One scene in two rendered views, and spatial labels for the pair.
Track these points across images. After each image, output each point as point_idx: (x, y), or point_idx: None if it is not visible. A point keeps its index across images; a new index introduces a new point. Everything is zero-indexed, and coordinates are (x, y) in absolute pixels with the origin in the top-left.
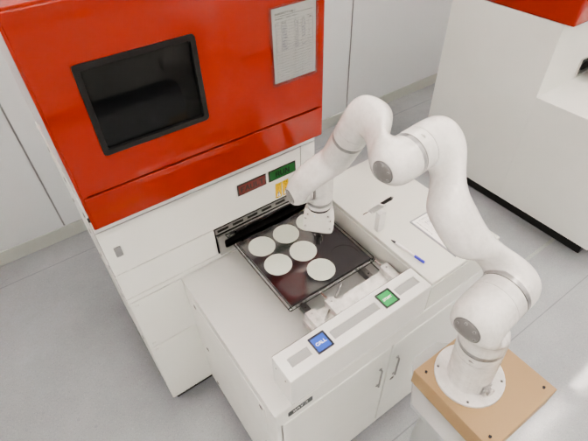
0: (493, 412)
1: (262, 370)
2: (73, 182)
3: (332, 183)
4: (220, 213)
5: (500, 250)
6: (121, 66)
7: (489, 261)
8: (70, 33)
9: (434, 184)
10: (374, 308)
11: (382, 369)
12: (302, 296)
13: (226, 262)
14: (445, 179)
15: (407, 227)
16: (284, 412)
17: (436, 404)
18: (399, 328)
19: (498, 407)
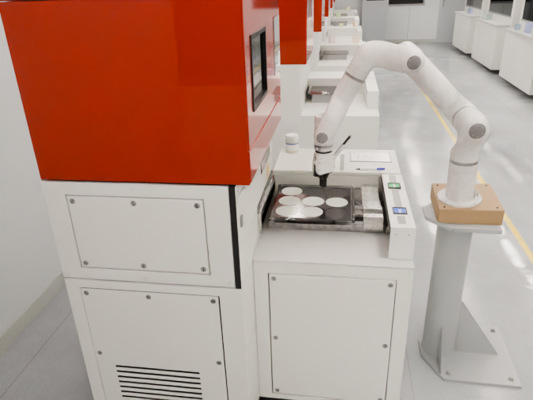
0: (485, 201)
1: (376, 259)
2: (247, 134)
3: None
4: (258, 189)
5: (460, 94)
6: (254, 42)
7: (457, 103)
8: (250, 12)
9: (421, 72)
10: (395, 191)
11: None
12: (349, 213)
13: (266, 238)
14: (427, 67)
15: (353, 163)
16: None
17: (461, 220)
18: None
19: (484, 199)
